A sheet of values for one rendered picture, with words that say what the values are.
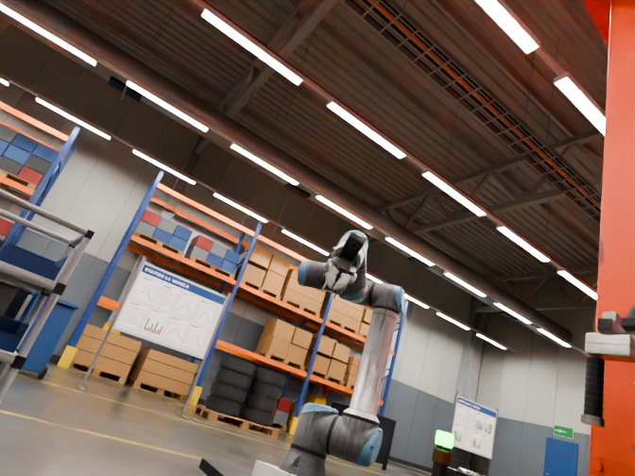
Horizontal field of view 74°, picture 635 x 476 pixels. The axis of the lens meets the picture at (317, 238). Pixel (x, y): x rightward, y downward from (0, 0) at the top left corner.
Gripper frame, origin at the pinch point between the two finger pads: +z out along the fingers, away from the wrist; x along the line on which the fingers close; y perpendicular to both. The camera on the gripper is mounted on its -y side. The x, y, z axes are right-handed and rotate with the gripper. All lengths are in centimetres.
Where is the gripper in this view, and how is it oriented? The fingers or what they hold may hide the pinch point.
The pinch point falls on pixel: (334, 284)
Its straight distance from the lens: 106.8
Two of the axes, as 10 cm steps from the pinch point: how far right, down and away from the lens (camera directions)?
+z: -2.5, 3.3, -9.1
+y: -4.3, 8.0, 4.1
